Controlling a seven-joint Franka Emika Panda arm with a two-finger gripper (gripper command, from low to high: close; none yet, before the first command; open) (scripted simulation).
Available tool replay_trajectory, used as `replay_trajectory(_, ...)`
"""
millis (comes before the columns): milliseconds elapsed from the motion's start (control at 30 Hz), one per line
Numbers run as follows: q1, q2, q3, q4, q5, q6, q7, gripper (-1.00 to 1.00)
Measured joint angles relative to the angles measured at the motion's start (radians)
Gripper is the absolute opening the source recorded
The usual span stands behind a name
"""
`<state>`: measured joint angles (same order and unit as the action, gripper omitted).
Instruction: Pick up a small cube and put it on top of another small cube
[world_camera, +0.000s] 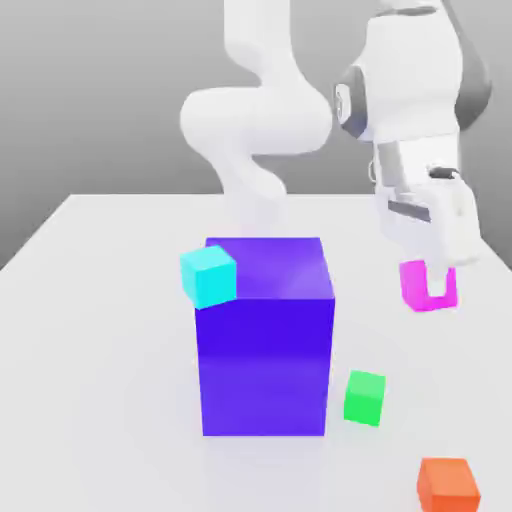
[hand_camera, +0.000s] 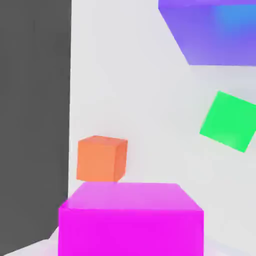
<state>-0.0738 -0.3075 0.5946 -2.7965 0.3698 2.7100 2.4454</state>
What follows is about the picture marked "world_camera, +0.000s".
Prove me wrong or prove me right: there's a small magenta cube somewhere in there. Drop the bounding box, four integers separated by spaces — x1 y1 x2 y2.
398 258 458 314

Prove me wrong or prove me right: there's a small orange cube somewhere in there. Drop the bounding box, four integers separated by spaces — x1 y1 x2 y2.
415 457 482 512

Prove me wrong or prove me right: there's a small green cube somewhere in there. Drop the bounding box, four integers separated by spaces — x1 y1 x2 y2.
342 369 388 428

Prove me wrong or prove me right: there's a small cyan cube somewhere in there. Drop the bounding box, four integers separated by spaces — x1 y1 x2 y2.
178 244 238 311

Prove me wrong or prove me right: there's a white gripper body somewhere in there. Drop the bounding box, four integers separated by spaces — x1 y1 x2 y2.
374 179 482 269

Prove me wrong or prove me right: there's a large blue box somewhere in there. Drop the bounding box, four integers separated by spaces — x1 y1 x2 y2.
194 236 336 438

